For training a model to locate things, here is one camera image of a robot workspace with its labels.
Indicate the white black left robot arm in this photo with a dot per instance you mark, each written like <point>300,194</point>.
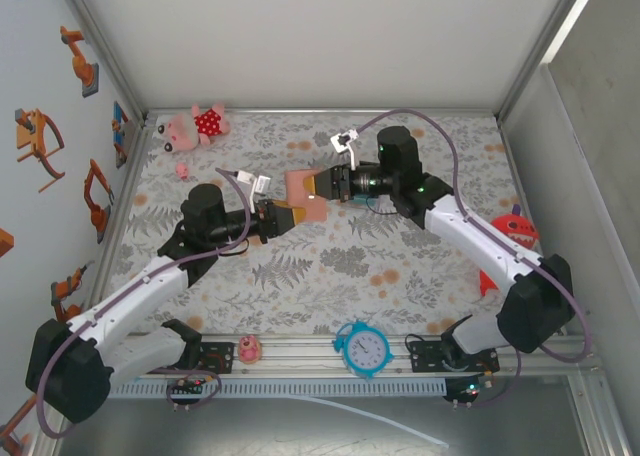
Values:
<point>140,286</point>

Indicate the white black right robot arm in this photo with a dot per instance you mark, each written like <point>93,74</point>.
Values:
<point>480,236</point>

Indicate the small pink pig figurine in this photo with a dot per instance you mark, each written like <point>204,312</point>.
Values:
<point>183,171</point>

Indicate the floral printed table mat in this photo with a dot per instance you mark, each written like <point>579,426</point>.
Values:
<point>320,296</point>

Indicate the pink pig plush toy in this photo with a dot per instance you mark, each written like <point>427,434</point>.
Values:
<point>185,128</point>

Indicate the red monster plush toy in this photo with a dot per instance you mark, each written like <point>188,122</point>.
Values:
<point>517,228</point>

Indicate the pink bear figurine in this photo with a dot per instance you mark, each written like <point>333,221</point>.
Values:
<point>249,350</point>

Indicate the blue alarm clock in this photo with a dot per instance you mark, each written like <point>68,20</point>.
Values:
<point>365,348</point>

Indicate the white plastic tube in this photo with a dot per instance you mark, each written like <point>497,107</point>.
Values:
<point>400,426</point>

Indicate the thin aluminium frame rail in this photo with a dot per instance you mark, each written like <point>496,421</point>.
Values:
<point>120,216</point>
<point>510,151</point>

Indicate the blue orange wall sticker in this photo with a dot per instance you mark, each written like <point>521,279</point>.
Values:
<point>120,126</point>

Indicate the wide aluminium frame rail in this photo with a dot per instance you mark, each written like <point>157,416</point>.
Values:
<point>300,356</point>

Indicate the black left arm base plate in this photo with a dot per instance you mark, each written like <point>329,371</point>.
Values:
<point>220,358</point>

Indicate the aluminium frame post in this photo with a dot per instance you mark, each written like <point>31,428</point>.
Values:
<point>47,447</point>
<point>546,41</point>
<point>600,416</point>
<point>100,41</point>

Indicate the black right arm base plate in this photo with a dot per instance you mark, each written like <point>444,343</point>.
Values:
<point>425,356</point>

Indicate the orange claw machine wall sticker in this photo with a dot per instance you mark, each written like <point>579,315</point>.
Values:
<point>30,136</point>

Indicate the orange block wall sticker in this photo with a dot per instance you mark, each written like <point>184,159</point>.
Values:
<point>5,243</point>

